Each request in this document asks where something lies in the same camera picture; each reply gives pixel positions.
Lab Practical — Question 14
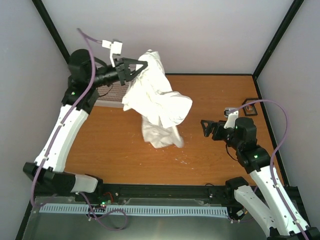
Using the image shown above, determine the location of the white button-up shirt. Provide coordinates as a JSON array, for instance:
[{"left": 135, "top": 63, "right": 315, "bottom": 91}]
[{"left": 122, "top": 49, "right": 193, "bottom": 149}]

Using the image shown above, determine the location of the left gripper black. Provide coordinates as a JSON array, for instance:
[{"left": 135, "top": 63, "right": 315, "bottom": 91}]
[{"left": 88, "top": 57, "right": 148, "bottom": 88}]

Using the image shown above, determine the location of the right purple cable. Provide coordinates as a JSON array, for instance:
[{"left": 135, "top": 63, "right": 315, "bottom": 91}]
[{"left": 233, "top": 99, "right": 310, "bottom": 240}]

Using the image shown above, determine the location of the white perforated plastic basket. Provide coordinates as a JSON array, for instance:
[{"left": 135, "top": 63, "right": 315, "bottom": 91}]
[{"left": 94, "top": 82, "right": 130, "bottom": 109}]

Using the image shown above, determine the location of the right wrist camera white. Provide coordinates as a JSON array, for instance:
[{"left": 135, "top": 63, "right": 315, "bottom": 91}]
[{"left": 224, "top": 107, "right": 239, "bottom": 129}]

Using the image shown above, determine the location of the black open brooch box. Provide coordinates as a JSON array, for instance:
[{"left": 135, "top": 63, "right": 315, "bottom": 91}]
[{"left": 242, "top": 98, "right": 258, "bottom": 117}]

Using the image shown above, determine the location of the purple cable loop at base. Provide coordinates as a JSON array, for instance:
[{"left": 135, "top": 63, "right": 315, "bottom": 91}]
[{"left": 79, "top": 192, "right": 128, "bottom": 231}]

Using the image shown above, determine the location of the colourful round brooch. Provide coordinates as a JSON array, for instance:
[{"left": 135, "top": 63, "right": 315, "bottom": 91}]
[{"left": 246, "top": 105, "right": 254, "bottom": 112}]

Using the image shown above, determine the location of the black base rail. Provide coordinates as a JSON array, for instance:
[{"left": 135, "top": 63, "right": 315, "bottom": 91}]
[{"left": 85, "top": 183, "right": 235, "bottom": 205}]

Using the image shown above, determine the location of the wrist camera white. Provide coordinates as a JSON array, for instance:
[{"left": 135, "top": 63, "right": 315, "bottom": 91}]
[
  {"left": 101, "top": 40, "right": 123, "bottom": 68},
  {"left": 224, "top": 107, "right": 239, "bottom": 129}
]

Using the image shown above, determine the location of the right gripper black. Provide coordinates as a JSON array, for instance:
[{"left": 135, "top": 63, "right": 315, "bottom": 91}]
[{"left": 201, "top": 119, "right": 242, "bottom": 150}]

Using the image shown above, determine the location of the light blue slotted cable duct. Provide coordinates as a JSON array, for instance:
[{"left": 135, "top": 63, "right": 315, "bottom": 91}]
[{"left": 39, "top": 203, "right": 229, "bottom": 218}]

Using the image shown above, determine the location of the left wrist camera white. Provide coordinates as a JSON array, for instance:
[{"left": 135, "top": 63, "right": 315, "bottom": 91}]
[{"left": 101, "top": 40, "right": 123, "bottom": 68}]

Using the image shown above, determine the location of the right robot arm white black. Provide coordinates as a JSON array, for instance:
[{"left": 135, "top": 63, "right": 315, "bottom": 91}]
[{"left": 200, "top": 117, "right": 320, "bottom": 240}]

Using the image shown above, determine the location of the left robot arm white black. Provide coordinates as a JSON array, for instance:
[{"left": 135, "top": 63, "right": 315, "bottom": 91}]
[{"left": 23, "top": 49, "right": 148, "bottom": 202}]

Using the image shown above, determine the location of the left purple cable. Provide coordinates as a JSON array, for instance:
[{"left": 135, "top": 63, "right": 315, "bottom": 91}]
[{"left": 29, "top": 27, "right": 104, "bottom": 208}]

